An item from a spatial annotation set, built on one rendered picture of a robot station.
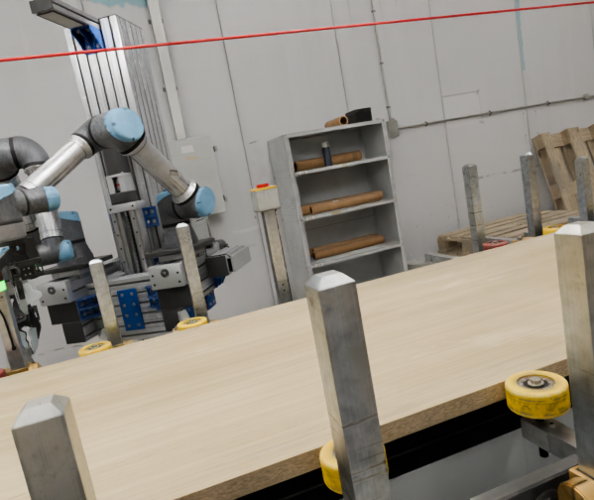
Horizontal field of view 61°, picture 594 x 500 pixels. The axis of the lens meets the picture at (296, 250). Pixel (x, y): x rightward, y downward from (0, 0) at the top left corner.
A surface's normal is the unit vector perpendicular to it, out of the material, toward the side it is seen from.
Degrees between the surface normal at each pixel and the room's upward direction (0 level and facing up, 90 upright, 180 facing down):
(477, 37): 90
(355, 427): 90
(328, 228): 90
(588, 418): 90
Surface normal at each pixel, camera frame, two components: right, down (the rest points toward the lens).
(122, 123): 0.76, -0.14
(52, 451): 0.31, 0.08
